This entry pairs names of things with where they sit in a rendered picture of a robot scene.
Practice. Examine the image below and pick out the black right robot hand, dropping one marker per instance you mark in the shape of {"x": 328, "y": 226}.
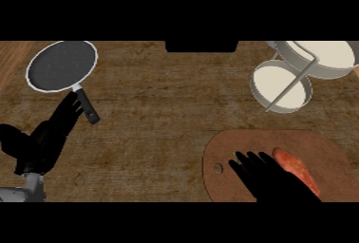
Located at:
{"x": 275, "y": 182}

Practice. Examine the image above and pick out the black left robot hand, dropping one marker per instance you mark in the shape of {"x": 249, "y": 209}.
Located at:
{"x": 45, "y": 139}

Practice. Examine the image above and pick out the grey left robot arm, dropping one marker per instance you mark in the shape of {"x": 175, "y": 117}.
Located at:
{"x": 26, "y": 190}

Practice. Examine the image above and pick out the brown wooden cutting board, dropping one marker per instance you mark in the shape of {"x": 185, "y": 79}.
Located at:
{"x": 243, "y": 158}

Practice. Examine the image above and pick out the dark grey frying pan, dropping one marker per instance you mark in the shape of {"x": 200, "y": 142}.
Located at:
{"x": 62, "y": 68}

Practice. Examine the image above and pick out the black box-shaped appliance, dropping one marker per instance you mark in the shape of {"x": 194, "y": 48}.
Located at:
{"x": 201, "y": 46}

